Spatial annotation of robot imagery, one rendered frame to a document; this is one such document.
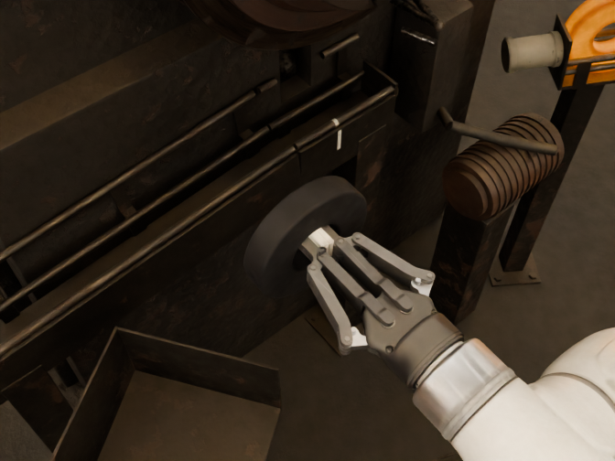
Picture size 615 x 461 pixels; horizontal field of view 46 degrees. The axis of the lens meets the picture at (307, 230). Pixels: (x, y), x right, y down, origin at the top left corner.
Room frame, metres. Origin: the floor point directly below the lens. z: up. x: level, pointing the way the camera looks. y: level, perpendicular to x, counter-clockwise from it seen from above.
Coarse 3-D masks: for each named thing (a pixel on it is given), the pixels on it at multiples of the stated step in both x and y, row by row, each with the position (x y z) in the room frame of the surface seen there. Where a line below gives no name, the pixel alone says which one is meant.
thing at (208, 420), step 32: (128, 352) 0.41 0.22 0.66; (160, 352) 0.40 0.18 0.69; (192, 352) 0.38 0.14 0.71; (96, 384) 0.35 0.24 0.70; (128, 384) 0.39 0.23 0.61; (160, 384) 0.39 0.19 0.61; (192, 384) 0.39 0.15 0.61; (224, 384) 0.38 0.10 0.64; (256, 384) 0.36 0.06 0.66; (96, 416) 0.32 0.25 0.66; (128, 416) 0.35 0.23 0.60; (160, 416) 0.35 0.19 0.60; (192, 416) 0.35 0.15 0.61; (224, 416) 0.35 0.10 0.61; (256, 416) 0.35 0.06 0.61; (64, 448) 0.27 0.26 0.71; (96, 448) 0.30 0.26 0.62; (128, 448) 0.31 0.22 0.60; (160, 448) 0.31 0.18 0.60; (192, 448) 0.31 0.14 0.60; (224, 448) 0.31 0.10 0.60; (256, 448) 0.31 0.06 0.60
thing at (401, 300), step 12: (336, 240) 0.44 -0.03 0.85; (348, 252) 0.43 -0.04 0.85; (348, 264) 0.42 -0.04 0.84; (360, 264) 0.41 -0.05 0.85; (360, 276) 0.41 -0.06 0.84; (372, 276) 0.40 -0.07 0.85; (372, 288) 0.39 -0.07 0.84; (384, 288) 0.38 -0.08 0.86; (396, 288) 0.38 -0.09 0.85; (396, 300) 0.37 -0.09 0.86; (408, 300) 0.37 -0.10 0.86
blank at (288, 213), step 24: (312, 192) 0.47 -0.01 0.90; (336, 192) 0.47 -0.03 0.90; (288, 216) 0.44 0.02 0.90; (312, 216) 0.45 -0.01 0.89; (336, 216) 0.47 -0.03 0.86; (360, 216) 0.49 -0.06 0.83; (264, 240) 0.43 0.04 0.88; (288, 240) 0.43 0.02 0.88; (264, 264) 0.41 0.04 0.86; (288, 264) 0.43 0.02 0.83; (264, 288) 0.41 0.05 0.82; (288, 288) 0.43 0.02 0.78
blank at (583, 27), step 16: (592, 0) 0.98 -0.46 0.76; (608, 0) 0.97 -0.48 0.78; (576, 16) 0.97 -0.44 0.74; (592, 16) 0.96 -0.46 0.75; (608, 16) 0.96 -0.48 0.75; (576, 32) 0.96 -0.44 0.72; (592, 32) 0.96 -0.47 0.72; (576, 48) 0.96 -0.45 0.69; (592, 48) 0.96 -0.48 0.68; (608, 48) 0.97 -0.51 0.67; (592, 64) 0.96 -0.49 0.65
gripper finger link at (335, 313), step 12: (312, 264) 0.41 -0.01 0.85; (312, 276) 0.40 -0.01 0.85; (312, 288) 0.40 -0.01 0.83; (324, 288) 0.39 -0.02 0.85; (324, 300) 0.37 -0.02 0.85; (336, 300) 0.37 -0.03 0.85; (324, 312) 0.37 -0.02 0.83; (336, 312) 0.36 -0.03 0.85; (336, 324) 0.35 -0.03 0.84; (348, 324) 0.35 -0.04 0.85; (348, 336) 0.33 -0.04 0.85
